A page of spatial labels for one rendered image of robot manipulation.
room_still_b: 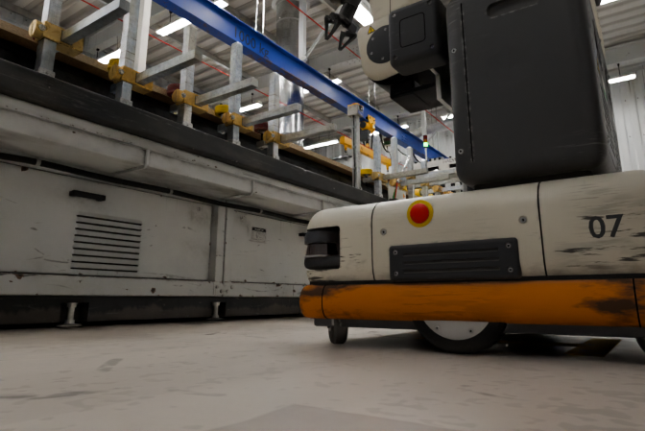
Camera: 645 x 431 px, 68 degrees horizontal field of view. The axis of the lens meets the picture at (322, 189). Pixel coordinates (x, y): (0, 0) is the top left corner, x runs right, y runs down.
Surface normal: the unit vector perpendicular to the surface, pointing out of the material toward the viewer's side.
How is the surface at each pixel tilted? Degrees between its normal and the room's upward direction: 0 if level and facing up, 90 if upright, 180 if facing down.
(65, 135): 90
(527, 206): 84
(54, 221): 90
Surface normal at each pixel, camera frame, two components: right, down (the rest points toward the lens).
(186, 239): 0.82, -0.13
